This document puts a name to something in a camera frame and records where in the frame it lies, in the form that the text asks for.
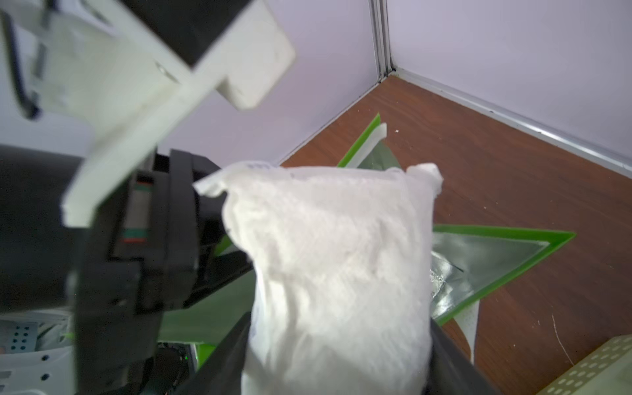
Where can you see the pale green plastic basket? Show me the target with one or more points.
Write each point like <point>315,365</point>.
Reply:
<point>607,370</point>

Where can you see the green insulated delivery bag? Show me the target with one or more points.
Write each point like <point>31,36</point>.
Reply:
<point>467,262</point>

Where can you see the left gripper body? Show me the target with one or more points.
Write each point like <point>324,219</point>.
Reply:
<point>156,245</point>

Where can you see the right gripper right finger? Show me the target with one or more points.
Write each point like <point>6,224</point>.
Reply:
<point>451,373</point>

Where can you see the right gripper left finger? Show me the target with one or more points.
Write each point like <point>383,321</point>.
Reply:
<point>221,372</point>

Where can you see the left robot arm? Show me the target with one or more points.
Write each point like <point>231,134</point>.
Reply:
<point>39,255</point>

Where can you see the white ice pack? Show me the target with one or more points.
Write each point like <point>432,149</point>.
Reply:
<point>342,259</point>

